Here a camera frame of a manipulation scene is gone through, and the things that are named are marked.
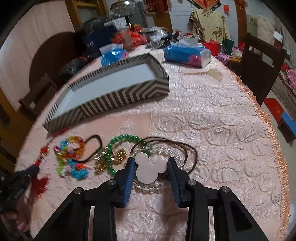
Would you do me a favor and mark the red chinese knot tassel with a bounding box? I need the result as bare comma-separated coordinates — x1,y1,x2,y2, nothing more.
30,127,69,202

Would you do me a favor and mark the mouse-shaped pendant black cord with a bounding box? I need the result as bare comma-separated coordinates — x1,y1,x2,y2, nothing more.
129,136,199,185

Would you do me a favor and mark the gold bead bracelet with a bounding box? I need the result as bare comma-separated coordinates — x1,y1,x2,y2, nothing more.
94,148,129,173

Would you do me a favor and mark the green bead bracelet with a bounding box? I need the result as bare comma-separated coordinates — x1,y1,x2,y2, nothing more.
105,134,151,176

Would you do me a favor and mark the black cord necklace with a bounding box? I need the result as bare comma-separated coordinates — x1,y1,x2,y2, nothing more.
75,134,103,163

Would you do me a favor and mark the clear crystal bead bracelet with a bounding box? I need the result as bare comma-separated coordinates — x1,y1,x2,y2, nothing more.
131,143,186,192

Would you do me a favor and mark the colorful bead bracelet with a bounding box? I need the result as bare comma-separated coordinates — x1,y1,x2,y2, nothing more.
53,136,90,181

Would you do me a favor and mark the left hand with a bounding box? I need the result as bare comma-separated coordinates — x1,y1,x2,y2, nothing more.
1,198,30,232

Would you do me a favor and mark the pink quilted tablecloth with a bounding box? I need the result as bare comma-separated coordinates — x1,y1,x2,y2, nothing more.
16,50,290,240

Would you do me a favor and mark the dark wooden chair left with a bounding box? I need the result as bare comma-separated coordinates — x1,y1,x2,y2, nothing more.
18,73,59,120

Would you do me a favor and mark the dark wooden chair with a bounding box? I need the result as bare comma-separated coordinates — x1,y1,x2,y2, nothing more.
238,33,287,105
18,73,59,120

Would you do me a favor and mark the striped shallow box tray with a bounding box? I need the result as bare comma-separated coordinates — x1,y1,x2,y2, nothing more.
43,53,170,133

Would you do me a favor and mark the small fan pendant far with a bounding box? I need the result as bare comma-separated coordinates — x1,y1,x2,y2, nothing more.
184,69,223,82

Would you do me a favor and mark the black plastic bag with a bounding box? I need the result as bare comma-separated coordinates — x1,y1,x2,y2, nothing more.
58,55,93,82

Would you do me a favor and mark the round wooden tabletop leaning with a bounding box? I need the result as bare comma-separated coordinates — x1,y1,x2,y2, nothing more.
29,32,86,88

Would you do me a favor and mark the blue car tissue box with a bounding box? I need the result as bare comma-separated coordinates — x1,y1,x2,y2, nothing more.
99,44,129,66

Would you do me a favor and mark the blue tissue pack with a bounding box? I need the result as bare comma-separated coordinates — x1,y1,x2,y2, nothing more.
164,38,212,68

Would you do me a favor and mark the dark wooden chair right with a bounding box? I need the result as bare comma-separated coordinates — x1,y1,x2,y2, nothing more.
238,33,287,105

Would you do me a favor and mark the red plastic bag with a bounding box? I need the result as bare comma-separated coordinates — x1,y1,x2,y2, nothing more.
111,30,147,50

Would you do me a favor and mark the blue paper bag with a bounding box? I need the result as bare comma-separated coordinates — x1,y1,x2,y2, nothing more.
83,25,118,58

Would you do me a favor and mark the white paper bag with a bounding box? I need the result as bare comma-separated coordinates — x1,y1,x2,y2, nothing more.
104,17,127,31

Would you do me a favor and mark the floral garment hanging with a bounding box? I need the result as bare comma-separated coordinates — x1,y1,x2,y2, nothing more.
189,9,231,44

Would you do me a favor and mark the red diamond fu decoration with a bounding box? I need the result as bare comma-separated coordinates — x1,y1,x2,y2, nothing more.
189,0,221,11

